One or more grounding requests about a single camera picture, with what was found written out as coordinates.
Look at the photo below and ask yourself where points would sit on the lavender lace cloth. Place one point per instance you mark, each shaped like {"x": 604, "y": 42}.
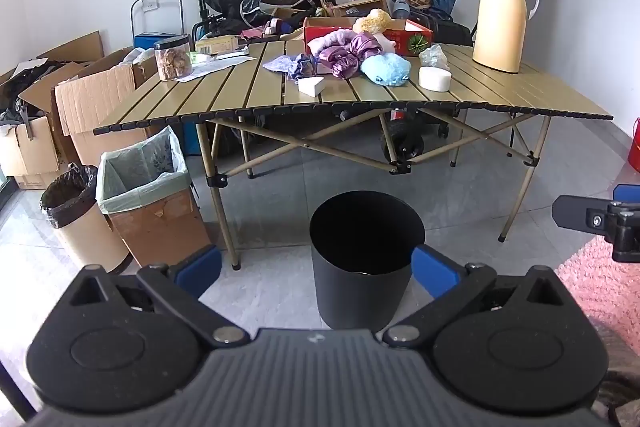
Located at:
{"x": 285, "y": 64}

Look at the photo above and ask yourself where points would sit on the purple satin cloth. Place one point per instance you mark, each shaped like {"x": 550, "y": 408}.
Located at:
{"x": 350, "y": 57}

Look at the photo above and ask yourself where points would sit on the white round container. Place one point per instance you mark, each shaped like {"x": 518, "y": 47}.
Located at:
{"x": 435, "y": 79}

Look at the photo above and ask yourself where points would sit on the red cardboard box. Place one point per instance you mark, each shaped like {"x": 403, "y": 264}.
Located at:
{"x": 415, "y": 38}

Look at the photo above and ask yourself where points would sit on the tan folding table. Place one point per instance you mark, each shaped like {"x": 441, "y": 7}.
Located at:
{"x": 500, "y": 92}

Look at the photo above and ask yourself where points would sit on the pink rug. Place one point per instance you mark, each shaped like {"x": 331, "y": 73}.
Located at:
{"x": 610, "y": 297}

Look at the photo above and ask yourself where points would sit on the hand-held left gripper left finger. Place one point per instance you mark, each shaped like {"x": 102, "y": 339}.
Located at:
{"x": 200, "y": 272}

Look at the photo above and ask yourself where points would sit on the light blue plush toy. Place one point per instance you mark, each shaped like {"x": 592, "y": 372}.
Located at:
{"x": 387, "y": 69}

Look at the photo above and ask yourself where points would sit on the small tan carton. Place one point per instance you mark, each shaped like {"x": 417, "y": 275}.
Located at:
{"x": 220, "y": 44}

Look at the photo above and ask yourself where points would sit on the cream bin with black liner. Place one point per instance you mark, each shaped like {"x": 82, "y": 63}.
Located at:
{"x": 85, "y": 232}

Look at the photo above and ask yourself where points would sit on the cardboard box with green liner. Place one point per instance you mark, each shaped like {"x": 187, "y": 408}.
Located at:
{"x": 150, "y": 222}

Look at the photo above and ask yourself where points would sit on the yellow plush toy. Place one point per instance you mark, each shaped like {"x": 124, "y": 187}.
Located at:
{"x": 372, "y": 21}

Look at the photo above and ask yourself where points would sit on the cream thermos jug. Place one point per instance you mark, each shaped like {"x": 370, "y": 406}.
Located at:
{"x": 500, "y": 22}

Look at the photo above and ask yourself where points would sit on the clear cookie jar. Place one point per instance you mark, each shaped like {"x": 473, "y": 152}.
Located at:
{"x": 173, "y": 59}

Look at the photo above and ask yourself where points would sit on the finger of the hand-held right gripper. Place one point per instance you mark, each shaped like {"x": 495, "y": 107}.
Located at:
{"x": 575, "y": 212}
{"x": 627, "y": 194}

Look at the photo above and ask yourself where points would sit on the cardboard box with clothes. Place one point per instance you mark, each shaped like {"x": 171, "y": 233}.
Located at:
{"x": 30, "y": 152}

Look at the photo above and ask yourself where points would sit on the white green packet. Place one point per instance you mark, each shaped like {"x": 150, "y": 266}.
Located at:
{"x": 200, "y": 57}

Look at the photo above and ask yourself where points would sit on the white tissue pack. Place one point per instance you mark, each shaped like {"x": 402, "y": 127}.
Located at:
{"x": 311, "y": 87}

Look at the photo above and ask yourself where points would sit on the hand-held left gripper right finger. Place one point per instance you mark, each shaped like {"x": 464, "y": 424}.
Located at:
{"x": 435, "y": 272}

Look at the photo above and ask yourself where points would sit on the white metal frame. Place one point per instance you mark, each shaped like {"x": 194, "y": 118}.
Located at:
{"x": 177, "y": 12}

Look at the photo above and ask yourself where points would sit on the large plain cardboard box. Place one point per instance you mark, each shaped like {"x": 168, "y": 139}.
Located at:
{"x": 95, "y": 102}

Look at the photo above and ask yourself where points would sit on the lilac plush toy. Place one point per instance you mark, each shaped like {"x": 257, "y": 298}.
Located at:
{"x": 330, "y": 39}

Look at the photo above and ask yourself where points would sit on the grey blue bottle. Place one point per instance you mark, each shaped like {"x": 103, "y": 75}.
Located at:
{"x": 400, "y": 9}

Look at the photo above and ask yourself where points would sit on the blue box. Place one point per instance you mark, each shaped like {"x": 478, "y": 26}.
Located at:
{"x": 150, "y": 42}

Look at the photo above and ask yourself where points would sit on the black cart wheel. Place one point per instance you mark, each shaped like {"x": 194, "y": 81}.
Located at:
{"x": 400, "y": 142}

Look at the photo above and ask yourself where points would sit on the black round bin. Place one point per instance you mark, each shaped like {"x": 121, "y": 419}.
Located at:
{"x": 360, "y": 297}

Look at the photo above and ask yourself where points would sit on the white papers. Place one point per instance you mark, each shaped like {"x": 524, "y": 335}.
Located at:
{"x": 220, "y": 64}

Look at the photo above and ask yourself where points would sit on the clear plastic bag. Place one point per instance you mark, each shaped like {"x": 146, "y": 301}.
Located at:
{"x": 434, "y": 57}

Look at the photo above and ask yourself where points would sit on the black suitcase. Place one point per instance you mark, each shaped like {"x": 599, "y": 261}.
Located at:
{"x": 452, "y": 34}

